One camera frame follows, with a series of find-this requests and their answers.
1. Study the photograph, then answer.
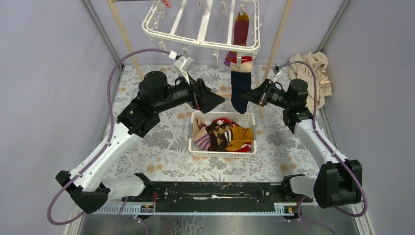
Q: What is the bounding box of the red white striped sock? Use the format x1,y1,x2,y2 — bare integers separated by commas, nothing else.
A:
236,143,251,153

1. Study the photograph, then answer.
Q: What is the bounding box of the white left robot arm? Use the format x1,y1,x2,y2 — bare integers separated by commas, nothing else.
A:
55,71,225,214

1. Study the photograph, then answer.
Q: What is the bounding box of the maroon purple striped sock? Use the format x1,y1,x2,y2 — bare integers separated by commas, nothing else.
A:
224,12,250,67

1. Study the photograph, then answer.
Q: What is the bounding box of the beige crumpled cloth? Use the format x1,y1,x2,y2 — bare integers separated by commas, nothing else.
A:
288,52,332,113

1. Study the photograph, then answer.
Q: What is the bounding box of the white plastic basket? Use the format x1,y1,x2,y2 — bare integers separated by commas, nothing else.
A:
188,111,258,159

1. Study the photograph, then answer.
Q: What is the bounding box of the navy blue sock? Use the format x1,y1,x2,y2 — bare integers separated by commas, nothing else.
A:
230,56,253,114

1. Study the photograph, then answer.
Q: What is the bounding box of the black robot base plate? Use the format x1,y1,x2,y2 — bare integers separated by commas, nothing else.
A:
123,181,303,214

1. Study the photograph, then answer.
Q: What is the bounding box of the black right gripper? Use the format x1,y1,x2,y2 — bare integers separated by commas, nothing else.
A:
240,79,292,110

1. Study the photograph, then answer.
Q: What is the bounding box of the purple striped beige sock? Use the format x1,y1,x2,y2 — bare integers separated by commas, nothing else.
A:
193,118,211,151

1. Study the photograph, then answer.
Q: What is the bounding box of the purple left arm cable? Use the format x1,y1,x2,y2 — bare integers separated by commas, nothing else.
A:
46,48,172,226

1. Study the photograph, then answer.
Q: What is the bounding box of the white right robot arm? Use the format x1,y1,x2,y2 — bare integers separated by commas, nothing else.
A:
242,79,368,210

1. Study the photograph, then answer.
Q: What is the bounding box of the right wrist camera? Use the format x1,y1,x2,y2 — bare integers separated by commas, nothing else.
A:
273,65,284,83

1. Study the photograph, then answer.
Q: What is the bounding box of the mustard yellow striped sock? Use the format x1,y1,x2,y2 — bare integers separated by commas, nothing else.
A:
225,126,254,152

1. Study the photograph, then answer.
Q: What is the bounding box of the white clip sock hanger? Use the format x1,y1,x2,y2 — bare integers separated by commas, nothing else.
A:
142,0,261,63

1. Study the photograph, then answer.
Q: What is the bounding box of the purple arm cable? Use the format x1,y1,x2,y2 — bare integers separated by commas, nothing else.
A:
46,48,172,226
282,61,369,217

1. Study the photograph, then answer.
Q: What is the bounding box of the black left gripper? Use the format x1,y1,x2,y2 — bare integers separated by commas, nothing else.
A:
153,69,224,114

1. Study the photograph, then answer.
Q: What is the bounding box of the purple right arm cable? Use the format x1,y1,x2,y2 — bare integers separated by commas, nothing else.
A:
282,61,369,217

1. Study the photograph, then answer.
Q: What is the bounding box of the wooden clothes rack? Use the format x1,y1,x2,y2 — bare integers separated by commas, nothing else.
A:
107,0,294,119

